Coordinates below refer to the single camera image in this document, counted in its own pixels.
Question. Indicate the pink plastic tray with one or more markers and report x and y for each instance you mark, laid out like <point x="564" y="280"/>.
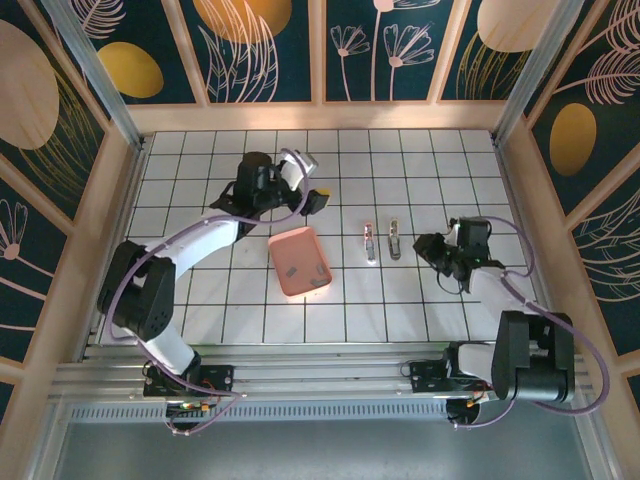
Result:
<point x="295" y="250"/>

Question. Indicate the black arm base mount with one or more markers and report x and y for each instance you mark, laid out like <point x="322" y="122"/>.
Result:
<point x="425" y="377"/>
<point x="220" y="377"/>

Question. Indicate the aluminium frame post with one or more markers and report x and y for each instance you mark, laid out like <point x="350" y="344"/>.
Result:
<point x="525" y="75"/>
<point x="100" y="80"/>

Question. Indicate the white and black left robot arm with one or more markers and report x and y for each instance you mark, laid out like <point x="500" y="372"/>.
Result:
<point x="200" y="245"/>

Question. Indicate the pink stapler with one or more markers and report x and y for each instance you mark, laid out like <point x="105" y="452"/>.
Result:
<point x="369" y="245"/>

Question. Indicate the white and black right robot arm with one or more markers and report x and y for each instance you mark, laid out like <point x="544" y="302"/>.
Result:
<point x="495" y="290"/>

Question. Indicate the aluminium side rail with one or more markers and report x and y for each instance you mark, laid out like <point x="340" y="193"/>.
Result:
<point x="517" y="200"/>
<point x="131" y="190"/>

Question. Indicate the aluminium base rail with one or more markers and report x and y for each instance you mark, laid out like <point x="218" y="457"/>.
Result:
<point x="320" y="372"/>

